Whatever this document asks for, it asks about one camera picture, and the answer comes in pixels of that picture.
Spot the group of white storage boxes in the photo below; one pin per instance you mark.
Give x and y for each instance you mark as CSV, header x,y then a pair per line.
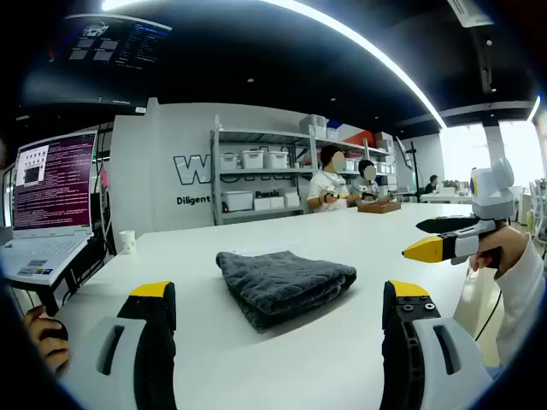
x,y
256,159

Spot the dark grey towel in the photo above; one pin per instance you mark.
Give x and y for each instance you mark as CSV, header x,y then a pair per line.
x,y
282,286

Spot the pink object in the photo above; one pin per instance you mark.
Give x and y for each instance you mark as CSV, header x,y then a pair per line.
x,y
104,173

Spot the black overhead monitor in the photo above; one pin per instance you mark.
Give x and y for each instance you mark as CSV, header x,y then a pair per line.
x,y
98,64

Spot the ceiling light strip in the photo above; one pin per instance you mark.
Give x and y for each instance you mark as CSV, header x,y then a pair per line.
x,y
342,34

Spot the wooden tray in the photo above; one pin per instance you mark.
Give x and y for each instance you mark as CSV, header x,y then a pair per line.
x,y
378,207

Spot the white laptop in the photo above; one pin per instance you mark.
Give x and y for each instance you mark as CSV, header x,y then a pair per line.
x,y
51,192

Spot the black tripod stand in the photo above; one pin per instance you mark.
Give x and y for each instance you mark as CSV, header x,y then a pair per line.
x,y
413,171

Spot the white paper cup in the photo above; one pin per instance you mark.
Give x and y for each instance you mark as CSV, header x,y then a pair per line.
x,y
127,243

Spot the grey metal shelf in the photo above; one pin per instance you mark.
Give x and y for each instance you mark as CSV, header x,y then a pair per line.
x,y
215,179

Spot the person's right hand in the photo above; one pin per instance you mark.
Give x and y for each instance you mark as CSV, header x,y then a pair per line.
x,y
508,245

